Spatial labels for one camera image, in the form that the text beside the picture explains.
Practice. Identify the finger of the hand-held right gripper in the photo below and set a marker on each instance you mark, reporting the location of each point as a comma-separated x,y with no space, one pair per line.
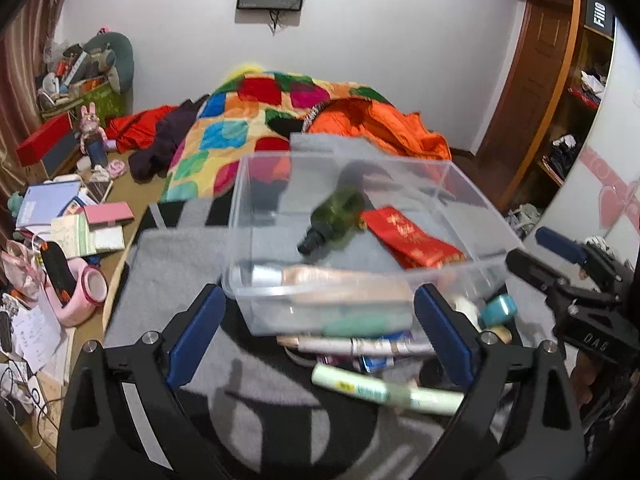
530,267
557,241

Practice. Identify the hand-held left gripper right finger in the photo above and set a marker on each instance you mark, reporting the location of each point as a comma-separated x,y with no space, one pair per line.
442,332

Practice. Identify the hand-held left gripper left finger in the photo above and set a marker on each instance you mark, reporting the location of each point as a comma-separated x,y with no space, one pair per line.
197,332

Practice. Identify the teal tape roll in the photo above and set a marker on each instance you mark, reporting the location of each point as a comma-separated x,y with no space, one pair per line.
500,305

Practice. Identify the pale green tube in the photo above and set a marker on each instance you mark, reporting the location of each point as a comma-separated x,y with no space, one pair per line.
380,389

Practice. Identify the cream cosmetic stick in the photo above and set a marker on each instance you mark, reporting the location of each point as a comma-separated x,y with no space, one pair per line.
350,346

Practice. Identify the clear plastic storage box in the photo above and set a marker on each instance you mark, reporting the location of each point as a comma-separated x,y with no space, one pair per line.
240,220

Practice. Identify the dark green bottle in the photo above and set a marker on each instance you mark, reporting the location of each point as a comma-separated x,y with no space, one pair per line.
332,212

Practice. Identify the white tape roll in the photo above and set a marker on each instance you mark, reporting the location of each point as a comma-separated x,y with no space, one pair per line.
467,307

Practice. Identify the blue packet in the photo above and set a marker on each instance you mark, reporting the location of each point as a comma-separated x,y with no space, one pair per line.
380,362

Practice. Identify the teal cosmetic tube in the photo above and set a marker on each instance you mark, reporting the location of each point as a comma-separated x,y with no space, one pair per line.
365,327

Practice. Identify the black white clothes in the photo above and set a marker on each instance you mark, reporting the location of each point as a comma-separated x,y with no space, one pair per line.
565,147

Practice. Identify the red gold printed packet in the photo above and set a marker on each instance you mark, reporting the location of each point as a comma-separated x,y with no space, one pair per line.
405,237

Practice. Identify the pink patterned small item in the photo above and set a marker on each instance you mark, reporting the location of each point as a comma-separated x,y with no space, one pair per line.
340,360

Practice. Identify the wooden wardrobe shelf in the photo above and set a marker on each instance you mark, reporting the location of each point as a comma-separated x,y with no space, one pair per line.
575,120

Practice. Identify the pink tape dispenser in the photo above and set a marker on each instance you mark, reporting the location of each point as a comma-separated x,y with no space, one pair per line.
75,305

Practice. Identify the white green card box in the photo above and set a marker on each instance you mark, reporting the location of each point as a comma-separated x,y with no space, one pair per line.
107,239

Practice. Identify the white panel pink ribbon print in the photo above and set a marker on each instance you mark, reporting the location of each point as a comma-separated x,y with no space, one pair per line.
620,110

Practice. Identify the red shelf item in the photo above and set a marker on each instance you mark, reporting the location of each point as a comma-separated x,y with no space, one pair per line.
582,96

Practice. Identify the pink flat box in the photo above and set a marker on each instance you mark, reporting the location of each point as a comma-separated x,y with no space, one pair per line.
107,212

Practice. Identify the black orange object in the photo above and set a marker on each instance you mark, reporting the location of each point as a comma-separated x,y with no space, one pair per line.
56,270

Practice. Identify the cream green book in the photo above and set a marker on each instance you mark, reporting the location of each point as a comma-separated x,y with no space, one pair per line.
75,235

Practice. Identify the brown wooden door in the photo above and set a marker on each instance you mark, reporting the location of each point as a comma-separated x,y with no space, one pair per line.
530,85

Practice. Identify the white papers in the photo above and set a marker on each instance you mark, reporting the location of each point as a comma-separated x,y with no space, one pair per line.
37,335

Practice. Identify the small pink object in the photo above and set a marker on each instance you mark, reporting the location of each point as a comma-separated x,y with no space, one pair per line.
116,167

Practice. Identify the pink bag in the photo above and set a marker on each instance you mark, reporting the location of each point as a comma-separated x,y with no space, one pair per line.
20,270

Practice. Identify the dark purple cloth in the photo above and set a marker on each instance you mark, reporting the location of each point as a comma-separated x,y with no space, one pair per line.
165,145

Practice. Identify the blue notebook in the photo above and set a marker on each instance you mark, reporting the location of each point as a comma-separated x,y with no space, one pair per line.
47,202

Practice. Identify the colourful patchwork quilt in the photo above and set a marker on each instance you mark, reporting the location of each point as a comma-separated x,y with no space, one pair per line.
225,135

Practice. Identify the white jar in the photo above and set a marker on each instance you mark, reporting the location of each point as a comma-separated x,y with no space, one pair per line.
84,164

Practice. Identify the orange padded jacket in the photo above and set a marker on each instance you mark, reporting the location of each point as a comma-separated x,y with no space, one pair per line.
380,125

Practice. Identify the red cloth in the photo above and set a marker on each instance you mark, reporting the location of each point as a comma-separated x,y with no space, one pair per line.
135,127

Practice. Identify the teal toy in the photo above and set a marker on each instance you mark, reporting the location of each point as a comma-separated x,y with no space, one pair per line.
15,202

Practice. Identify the grey blue box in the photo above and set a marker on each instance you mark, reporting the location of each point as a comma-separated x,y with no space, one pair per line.
62,152

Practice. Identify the pink bunny toy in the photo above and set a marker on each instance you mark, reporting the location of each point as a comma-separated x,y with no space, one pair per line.
91,132

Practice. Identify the black garment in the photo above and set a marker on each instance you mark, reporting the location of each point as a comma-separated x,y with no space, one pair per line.
287,122

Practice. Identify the black sign box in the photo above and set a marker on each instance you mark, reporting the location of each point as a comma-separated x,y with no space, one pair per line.
599,16

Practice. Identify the red box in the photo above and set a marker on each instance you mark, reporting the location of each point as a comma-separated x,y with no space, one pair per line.
45,137

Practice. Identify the grey plush cushion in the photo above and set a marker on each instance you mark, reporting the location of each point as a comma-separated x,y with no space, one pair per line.
120,55

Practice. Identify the brown curtain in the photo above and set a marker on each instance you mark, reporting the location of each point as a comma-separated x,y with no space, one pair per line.
20,85

